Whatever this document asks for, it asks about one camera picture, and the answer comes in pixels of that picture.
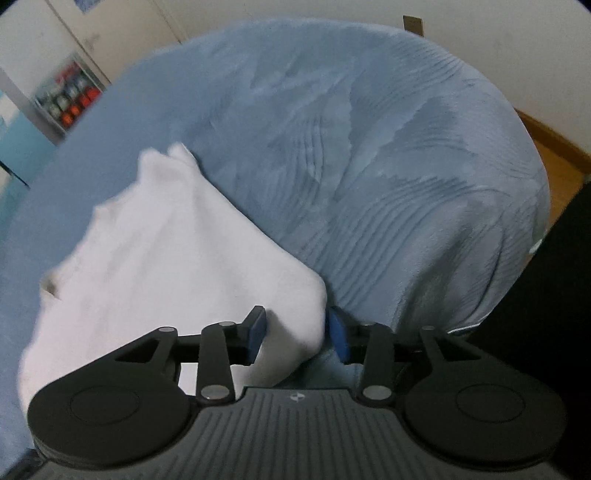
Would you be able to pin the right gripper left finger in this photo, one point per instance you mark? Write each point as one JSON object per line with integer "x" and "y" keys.
{"x": 226, "y": 344}

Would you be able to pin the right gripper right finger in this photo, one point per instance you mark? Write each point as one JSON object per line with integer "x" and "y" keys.
{"x": 370, "y": 345}

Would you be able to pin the white Nevada sweatshirt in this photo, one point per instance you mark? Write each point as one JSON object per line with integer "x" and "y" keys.
{"x": 171, "y": 250}

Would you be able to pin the blue patterned bedspread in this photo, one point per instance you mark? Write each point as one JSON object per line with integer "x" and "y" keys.
{"x": 392, "y": 168}

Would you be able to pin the blue white wardrobe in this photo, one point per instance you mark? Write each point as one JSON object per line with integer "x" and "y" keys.
{"x": 25, "y": 151}

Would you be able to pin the metal shoe rack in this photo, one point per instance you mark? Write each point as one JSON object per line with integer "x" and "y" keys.
{"x": 69, "y": 90}

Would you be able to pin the white room door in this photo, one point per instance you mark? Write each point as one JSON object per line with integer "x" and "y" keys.
{"x": 116, "y": 34}

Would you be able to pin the brown wall socket right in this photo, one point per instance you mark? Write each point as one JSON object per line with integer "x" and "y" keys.
{"x": 413, "y": 24}

